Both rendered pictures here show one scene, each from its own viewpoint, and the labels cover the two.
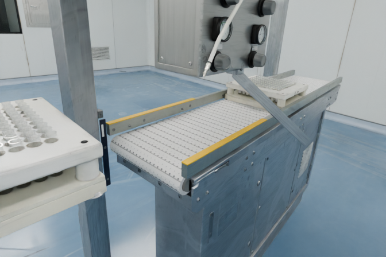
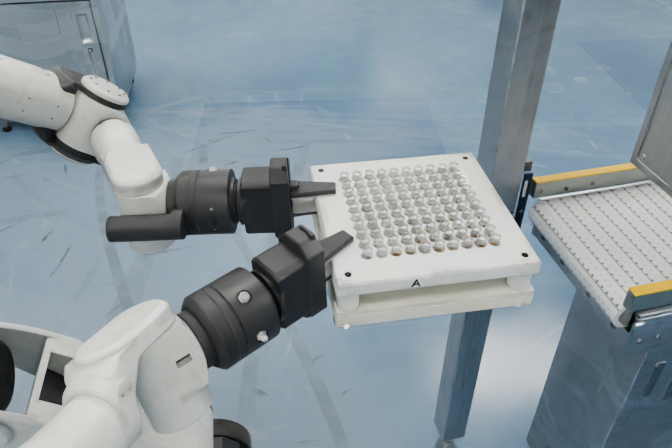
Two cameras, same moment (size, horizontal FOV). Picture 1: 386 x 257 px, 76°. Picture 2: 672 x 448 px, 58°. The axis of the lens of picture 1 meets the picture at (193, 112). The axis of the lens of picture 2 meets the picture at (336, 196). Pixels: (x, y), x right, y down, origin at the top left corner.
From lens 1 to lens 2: 46 cm
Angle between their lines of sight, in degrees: 36
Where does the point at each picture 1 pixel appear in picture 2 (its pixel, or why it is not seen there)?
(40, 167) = (487, 273)
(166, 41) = (656, 140)
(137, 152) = (568, 241)
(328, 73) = not seen: outside the picture
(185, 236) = (605, 375)
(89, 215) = not seen: hidden behind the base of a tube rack
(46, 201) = (481, 298)
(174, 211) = (598, 334)
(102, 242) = (478, 328)
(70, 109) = (491, 155)
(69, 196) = (499, 299)
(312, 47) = not seen: outside the picture
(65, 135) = (506, 238)
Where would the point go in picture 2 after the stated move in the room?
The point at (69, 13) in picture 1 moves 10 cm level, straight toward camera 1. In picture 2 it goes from (528, 36) to (534, 64)
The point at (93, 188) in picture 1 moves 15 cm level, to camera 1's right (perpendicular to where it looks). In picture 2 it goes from (520, 298) to (650, 357)
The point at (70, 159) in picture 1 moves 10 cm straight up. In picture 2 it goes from (511, 271) to (527, 203)
